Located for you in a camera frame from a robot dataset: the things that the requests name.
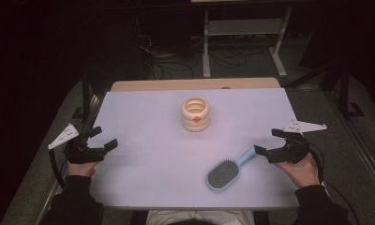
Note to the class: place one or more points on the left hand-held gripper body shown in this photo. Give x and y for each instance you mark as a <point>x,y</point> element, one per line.
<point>82,153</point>

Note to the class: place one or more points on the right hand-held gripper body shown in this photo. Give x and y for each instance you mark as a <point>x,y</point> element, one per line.
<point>288,153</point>

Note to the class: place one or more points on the light blue hairbrush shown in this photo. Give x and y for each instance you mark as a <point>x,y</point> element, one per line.
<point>223,175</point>

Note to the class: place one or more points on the cream ribbed cup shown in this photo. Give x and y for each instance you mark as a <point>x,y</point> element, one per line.
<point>195,120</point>

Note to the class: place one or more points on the person's left hand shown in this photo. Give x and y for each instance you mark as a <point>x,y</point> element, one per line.
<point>81,168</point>

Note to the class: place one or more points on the person's right hand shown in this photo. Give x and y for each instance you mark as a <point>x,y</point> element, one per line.
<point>302,173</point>

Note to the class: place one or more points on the black metal stand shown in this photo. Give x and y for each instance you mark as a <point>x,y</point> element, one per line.
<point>86,97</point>
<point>345,93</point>

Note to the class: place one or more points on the white table cover sheet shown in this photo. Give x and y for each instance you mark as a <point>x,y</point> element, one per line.
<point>151,175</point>

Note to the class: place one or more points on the person's white clothed torso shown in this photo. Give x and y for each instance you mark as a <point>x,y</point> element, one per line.
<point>201,216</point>

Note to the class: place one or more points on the white metal desk frame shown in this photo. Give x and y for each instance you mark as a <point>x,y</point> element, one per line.
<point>245,27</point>

